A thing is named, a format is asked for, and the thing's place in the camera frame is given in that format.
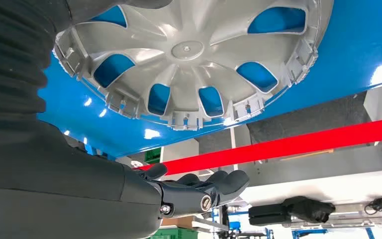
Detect blue metal shelf rack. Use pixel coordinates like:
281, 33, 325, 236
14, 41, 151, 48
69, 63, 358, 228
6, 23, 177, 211
36, 0, 382, 160

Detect green plastic crate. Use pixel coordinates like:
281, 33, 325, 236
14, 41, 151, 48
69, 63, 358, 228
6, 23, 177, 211
144, 146, 163, 165
150, 227, 199, 239

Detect black flat case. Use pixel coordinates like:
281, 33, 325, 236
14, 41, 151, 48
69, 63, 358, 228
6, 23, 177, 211
248, 204, 292, 227

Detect black bag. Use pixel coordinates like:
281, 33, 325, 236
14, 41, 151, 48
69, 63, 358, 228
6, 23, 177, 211
282, 196, 337, 224

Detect white table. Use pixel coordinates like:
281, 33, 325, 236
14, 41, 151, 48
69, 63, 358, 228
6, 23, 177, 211
238, 168, 382, 232

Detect red barrier beam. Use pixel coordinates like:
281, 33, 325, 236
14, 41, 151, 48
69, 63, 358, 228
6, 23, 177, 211
134, 117, 382, 176

